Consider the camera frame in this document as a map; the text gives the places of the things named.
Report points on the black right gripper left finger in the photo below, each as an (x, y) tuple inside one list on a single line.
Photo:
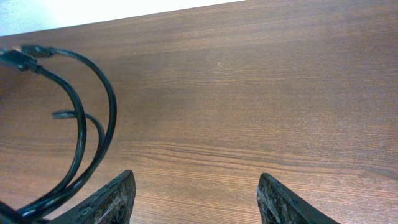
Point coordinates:
[(113, 203)]

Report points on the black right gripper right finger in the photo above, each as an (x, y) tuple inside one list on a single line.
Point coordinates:
[(279, 205)]

